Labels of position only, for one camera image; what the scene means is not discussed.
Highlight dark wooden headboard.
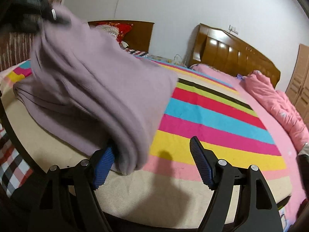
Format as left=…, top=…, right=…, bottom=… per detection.
left=88, top=20, right=154, bottom=52

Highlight red embroidered pillow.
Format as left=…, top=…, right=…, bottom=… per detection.
left=95, top=21, right=133, bottom=44

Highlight plaid checkered sheet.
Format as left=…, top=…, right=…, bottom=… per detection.
left=0, top=125, right=33, bottom=198

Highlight lilac fleece pants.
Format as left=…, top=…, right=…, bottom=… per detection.
left=13, top=4, right=178, bottom=175

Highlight floral nightstand cloth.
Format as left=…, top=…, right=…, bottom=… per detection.
left=147, top=54, right=186, bottom=67

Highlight light wooden wardrobe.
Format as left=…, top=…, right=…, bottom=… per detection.
left=285, top=44, right=309, bottom=127

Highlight pink crumpled duvet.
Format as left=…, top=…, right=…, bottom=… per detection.
left=243, top=70, right=308, bottom=153

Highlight striped curtain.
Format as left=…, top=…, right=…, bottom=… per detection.
left=1, top=0, right=69, bottom=71

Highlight glossy brown wooden headboard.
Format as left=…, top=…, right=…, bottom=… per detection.
left=186, top=23, right=281, bottom=87

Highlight pink pillow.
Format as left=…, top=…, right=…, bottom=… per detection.
left=190, top=64, right=243, bottom=85

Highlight striped multicolour bed sheet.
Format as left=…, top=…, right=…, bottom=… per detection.
left=0, top=55, right=294, bottom=229

